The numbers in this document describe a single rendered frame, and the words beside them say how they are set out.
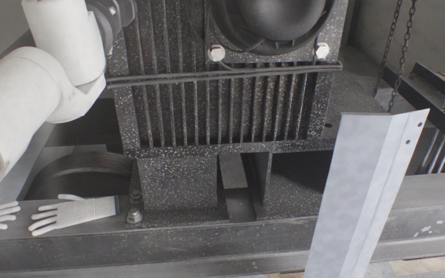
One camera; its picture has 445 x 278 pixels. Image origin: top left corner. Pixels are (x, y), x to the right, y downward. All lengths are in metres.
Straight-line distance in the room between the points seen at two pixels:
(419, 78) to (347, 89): 0.88
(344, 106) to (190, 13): 0.57
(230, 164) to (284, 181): 1.15
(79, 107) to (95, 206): 0.70
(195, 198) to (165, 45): 0.44
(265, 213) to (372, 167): 0.35
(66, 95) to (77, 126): 1.47
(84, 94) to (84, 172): 0.91
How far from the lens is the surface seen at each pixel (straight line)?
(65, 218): 1.07
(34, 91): 0.34
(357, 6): 4.41
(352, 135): 0.74
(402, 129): 0.79
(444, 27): 3.30
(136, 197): 1.04
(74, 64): 0.43
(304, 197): 1.08
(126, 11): 0.62
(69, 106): 0.39
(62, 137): 1.89
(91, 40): 0.45
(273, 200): 1.05
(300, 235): 1.20
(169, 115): 0.84
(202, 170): 0.92
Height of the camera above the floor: 1.40
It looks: 34 degrees down
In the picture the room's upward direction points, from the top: 1 degrees clockwise
